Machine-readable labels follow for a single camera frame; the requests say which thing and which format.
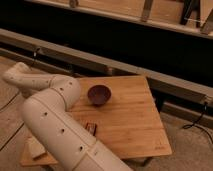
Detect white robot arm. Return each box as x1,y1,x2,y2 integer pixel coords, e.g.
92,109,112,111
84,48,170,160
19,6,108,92
3,62,133,171

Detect grey metal floor rail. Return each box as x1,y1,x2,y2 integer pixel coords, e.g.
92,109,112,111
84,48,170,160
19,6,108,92
0,28,213,107

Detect beige sponge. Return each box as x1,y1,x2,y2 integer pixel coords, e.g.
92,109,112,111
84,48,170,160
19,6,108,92
27,137,46,159

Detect black floor cable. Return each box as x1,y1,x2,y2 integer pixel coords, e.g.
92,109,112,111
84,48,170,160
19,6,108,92
0,47,42,152

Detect black cable at right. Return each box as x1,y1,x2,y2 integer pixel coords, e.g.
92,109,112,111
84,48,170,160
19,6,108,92
181,101,213,145

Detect dark brown bowl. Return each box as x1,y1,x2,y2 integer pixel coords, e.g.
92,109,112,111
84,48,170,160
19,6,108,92
87,85,111,106

